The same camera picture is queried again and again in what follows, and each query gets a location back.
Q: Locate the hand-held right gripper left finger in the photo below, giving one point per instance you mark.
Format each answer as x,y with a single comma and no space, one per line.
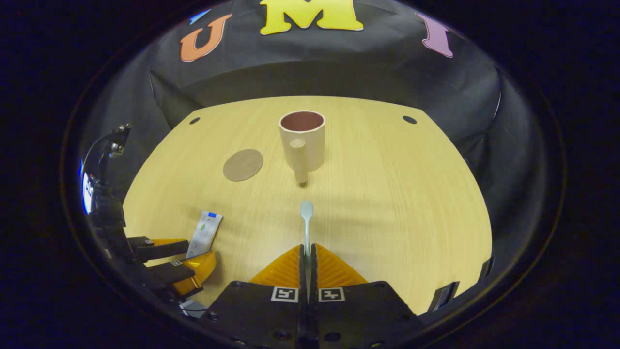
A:
261,315

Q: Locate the pale green toothbrush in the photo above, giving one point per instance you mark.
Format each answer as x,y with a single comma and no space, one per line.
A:
306,218

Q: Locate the white toothpaste tube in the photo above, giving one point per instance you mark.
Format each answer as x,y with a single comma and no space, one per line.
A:
203,235

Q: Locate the black desk edge bracket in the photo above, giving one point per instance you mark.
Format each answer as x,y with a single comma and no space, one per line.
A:
487,269
443,295

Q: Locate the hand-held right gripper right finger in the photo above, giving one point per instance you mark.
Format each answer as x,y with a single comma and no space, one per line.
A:
358,315

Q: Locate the brown round coaster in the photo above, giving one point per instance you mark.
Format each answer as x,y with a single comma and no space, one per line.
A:
243,165

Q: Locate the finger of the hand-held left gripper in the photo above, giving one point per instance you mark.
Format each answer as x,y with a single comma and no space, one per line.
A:
186,276
160,248

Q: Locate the lit computer screen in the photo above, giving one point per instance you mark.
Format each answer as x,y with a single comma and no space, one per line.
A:
87,191

